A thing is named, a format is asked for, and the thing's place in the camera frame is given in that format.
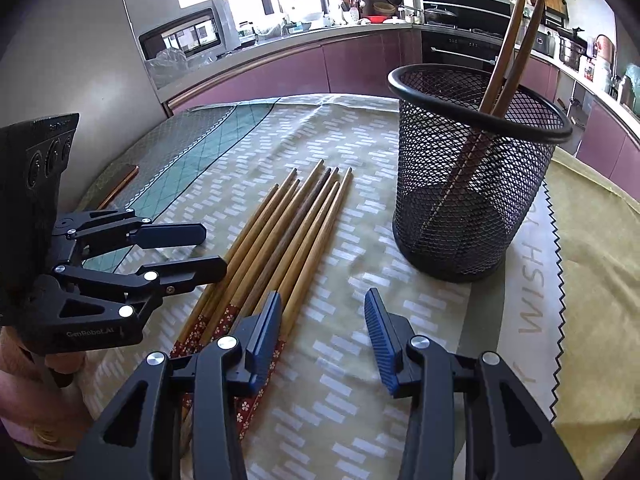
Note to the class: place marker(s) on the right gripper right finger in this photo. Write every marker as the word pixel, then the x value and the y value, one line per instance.
pixel 507 435

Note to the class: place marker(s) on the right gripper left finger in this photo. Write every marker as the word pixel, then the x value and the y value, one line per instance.
pixel 137 435

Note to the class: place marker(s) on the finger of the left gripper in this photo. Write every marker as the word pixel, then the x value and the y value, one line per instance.
pixel 177 277
pixel 149 236

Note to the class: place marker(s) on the bamboo chopstick five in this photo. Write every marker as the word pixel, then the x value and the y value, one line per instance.
pixel 245 260

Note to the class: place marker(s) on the dark bamboo chopstick four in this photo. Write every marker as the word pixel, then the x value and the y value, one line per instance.
pixel 269 256

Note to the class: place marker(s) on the bamboo chopstick six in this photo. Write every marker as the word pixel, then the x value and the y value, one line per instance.
pixel 291 264

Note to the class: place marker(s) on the black mesh utensil holder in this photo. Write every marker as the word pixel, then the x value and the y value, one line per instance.
pixel 439 105

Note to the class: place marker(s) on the lone bamboo chopstick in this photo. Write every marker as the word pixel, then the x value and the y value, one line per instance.
pixel 486 106

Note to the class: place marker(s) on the bamboo chopstick one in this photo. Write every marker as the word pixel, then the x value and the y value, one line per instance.
pixel 510 83

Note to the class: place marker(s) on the left human hand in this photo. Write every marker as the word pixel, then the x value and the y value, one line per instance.
pixel 41 404

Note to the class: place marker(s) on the patterned beige green tablecloth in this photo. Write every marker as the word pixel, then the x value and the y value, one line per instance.
pixel 469 284

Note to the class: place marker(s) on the clear plastic bag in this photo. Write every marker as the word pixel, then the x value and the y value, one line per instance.
pixel 172 64

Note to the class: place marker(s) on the white microwave oven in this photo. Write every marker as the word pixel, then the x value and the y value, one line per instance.
pixel 204 26

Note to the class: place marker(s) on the yellow green cloth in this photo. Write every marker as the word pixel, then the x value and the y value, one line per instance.
pixel 597 413

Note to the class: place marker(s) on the pink left base cabinets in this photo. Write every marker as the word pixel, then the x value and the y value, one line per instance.
pixel 356 63

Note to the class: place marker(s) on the pink base cabinets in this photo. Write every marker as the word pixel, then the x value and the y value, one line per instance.
pixel 356 63
pixel 605 134

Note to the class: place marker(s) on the pink right base cabinets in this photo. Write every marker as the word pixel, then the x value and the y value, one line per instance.
pixel 605 134

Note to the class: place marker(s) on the black wok on stove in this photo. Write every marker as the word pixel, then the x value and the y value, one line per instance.
pixel 442 16

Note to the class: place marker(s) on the black built-in oven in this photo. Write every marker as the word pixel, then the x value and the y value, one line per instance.
pixel 457 47

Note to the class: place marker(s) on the steel stock pot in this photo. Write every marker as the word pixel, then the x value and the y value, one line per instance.
pixel 571 51

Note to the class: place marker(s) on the black range hood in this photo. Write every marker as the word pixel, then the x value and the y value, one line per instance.
pixel 490 16

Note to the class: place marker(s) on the pink kettle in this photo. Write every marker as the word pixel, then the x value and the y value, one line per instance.
pixel 604 49

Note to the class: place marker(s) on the black wall shelf rack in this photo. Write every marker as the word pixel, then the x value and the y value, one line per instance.
pixel 555 12

